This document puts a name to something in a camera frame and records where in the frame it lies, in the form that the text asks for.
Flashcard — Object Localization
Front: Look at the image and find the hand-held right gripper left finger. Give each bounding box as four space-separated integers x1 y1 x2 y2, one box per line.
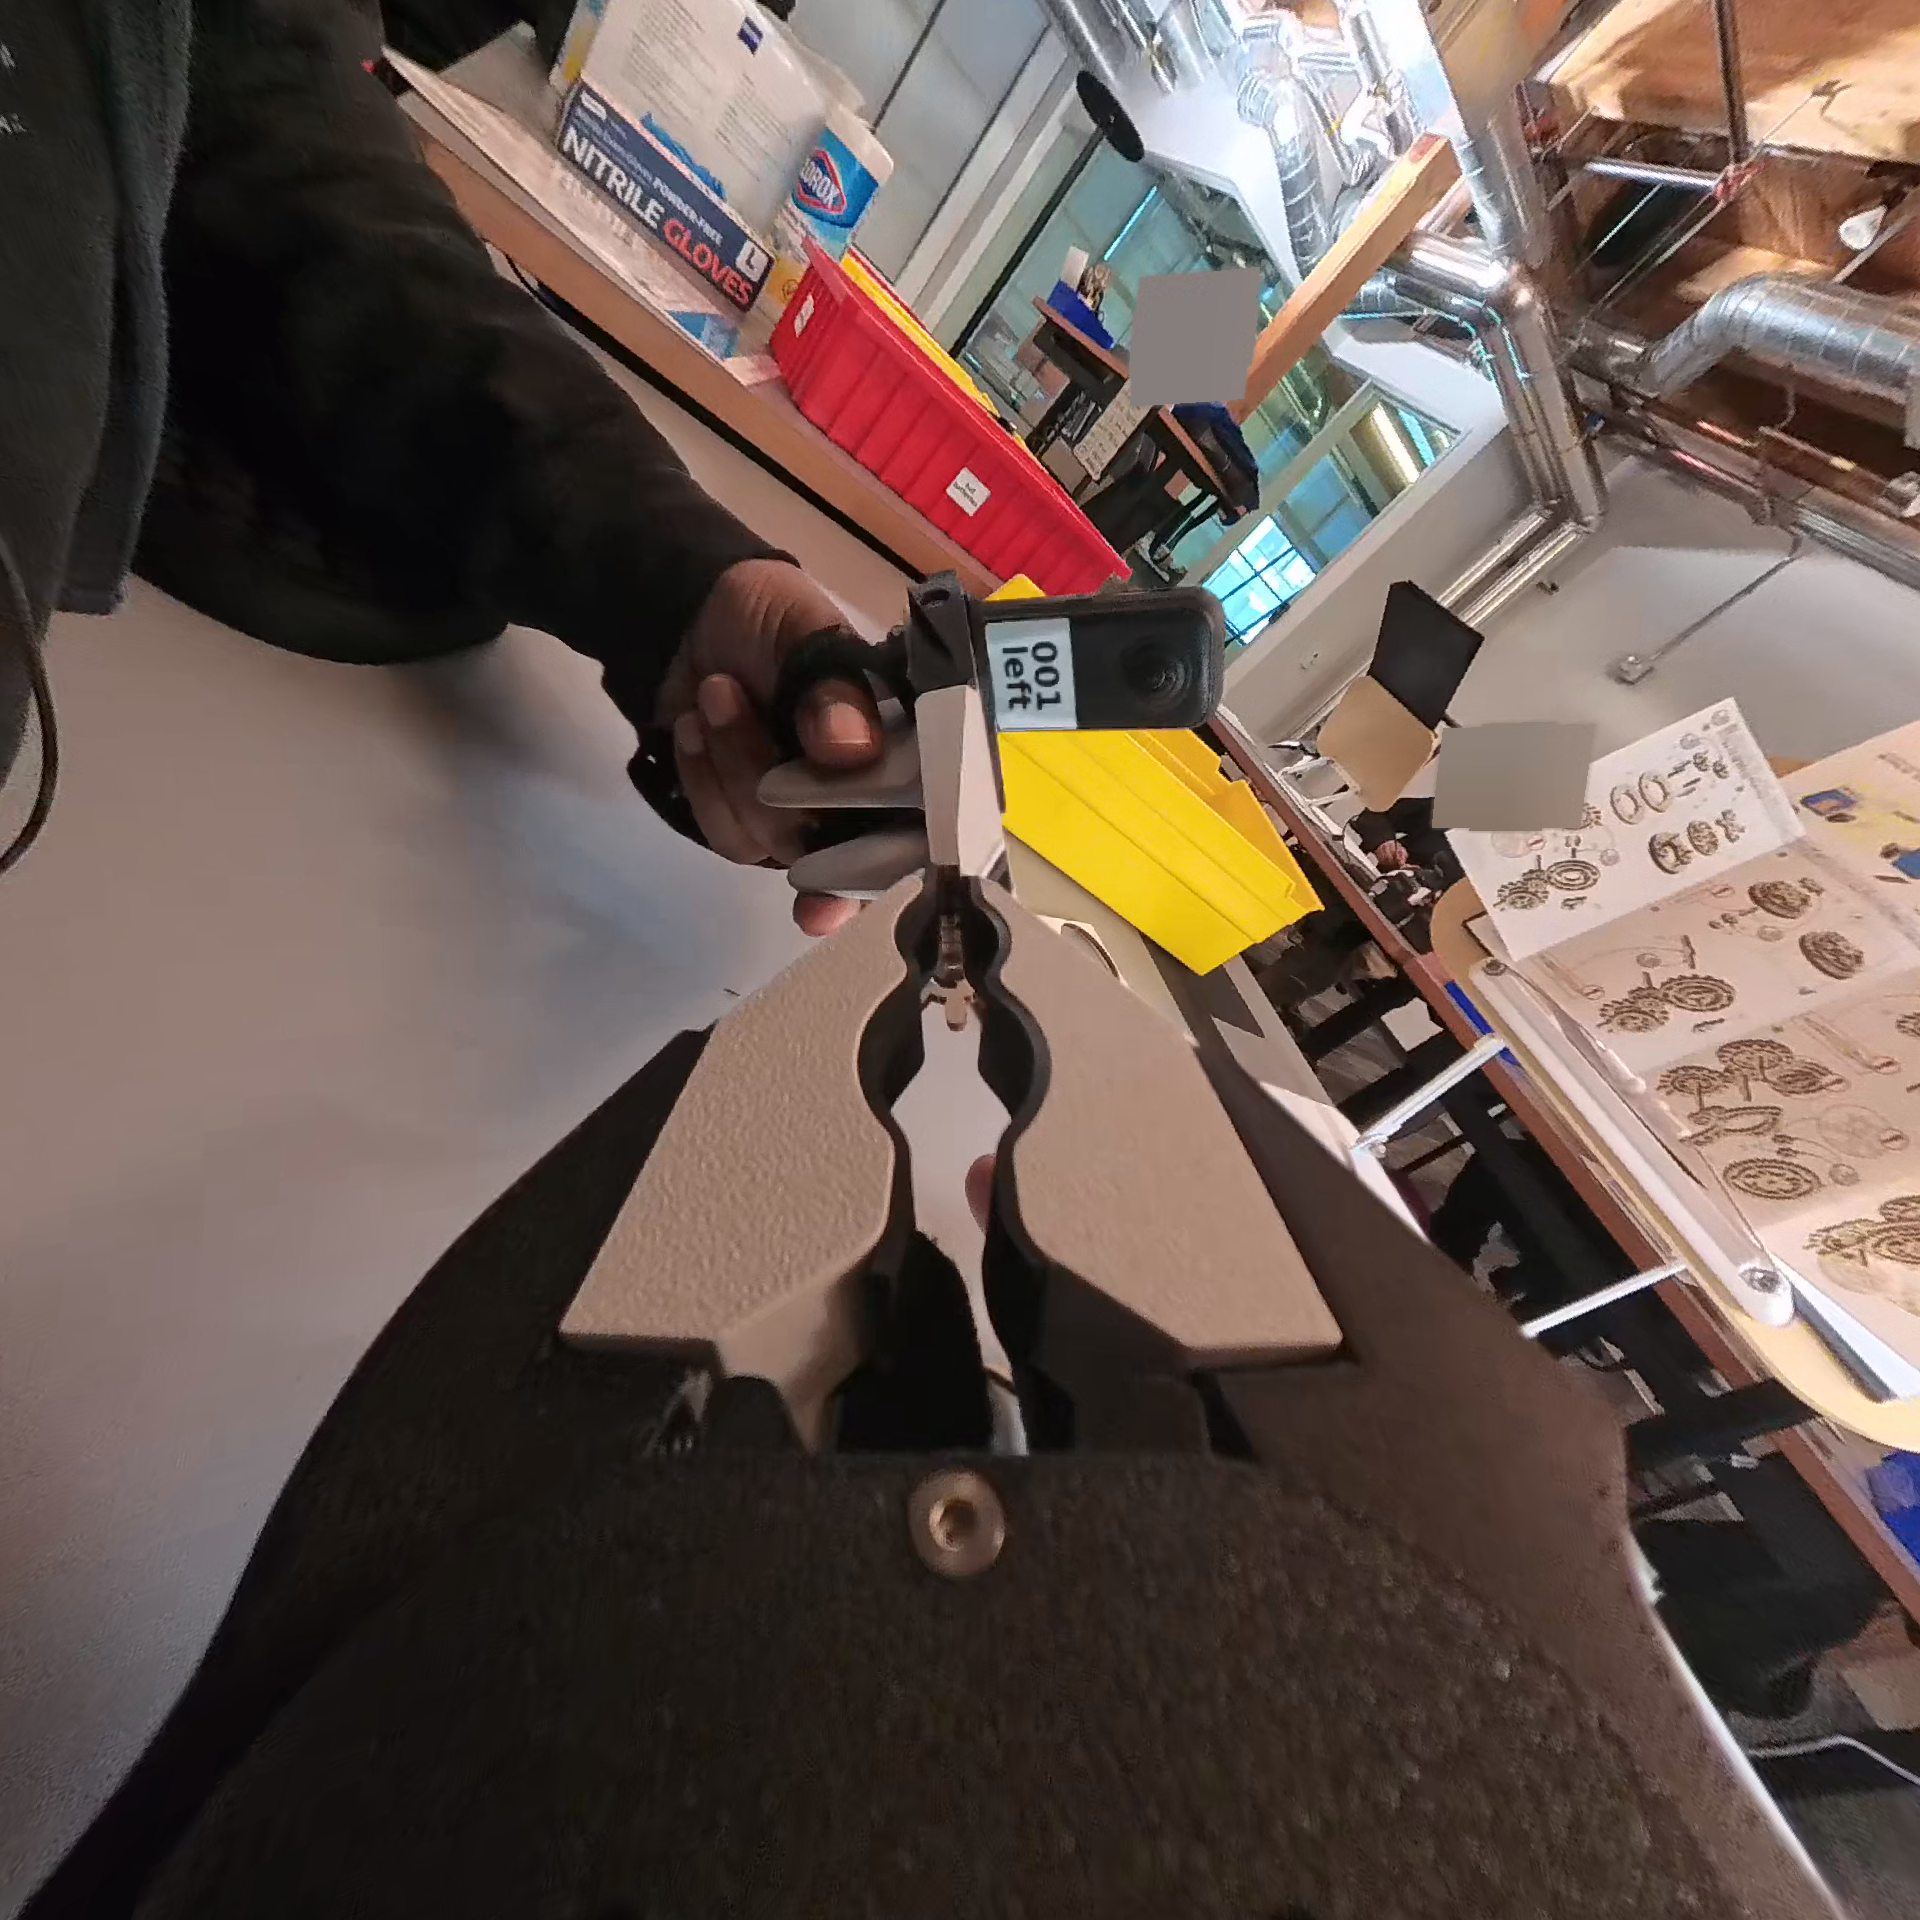
561 879 941 1453

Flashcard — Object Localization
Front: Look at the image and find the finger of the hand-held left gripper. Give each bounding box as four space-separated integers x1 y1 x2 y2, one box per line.
914 683 973 873
961 702 1009 875

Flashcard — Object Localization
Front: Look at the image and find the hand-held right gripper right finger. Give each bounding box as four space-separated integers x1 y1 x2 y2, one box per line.
967 879 1345 1453

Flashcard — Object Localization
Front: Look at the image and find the person's left hand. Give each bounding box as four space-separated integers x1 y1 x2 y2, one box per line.
653 563 904 941

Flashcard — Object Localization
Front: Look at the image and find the slotted yellow plastic bin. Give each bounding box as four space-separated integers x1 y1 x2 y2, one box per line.
984 574 1327 975

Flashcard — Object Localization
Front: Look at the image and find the red plastic bin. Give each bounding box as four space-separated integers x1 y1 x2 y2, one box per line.
773 240 1135 594

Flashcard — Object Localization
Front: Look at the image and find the black and tan panel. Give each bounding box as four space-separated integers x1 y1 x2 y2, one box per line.
1318 583 1488 811

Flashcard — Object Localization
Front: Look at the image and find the small yellow plastic bin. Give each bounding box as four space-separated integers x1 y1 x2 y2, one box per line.
837 247 1039 445

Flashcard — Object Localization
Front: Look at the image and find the black round disc on pole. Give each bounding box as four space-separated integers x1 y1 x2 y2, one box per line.
1072 66 1151 166

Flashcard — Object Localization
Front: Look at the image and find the white wipes canister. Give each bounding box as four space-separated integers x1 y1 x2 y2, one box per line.
773 106 887 273

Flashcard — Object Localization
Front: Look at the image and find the puzzle instruction booklet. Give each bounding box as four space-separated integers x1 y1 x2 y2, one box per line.
1448 698 1920 1398

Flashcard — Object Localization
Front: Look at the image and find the blue glove box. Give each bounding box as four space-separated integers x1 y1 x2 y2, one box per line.
557 82 776 314

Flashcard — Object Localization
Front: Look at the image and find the instruction booklet on stand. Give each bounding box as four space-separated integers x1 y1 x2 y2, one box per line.
1259 698 1920 1454

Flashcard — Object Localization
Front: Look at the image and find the white cardboard box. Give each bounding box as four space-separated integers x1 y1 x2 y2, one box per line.
577 0 831 227

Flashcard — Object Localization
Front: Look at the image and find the person's black hoodie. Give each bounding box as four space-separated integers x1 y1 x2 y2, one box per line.
0 0 197 617

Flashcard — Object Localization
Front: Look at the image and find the silver air duct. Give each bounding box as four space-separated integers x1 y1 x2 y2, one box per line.
1387 0 1615 624
1576 274 1920 453

